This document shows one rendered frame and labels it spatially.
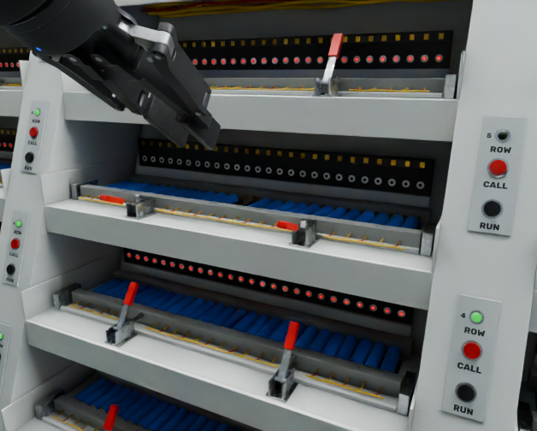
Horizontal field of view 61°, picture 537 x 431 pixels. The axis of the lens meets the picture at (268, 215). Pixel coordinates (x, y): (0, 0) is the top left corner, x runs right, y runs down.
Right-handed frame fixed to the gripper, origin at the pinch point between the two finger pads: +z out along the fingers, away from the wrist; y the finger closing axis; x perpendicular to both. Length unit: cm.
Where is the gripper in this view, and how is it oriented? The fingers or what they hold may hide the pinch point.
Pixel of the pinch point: (185, 122)
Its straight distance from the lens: 48.8
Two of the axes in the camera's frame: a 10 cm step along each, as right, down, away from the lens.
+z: 3.3, 2.9, 9.0
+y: -9.1, -1.4, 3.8
